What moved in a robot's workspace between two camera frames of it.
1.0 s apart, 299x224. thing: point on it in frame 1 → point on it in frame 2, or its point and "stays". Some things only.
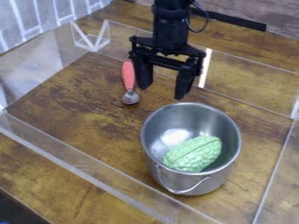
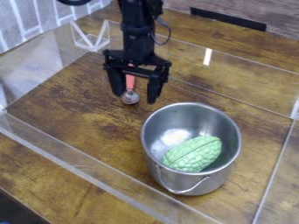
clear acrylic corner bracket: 88,41 stays
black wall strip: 228,19 stays
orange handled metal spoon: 129,97 stays
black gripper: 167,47 → 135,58
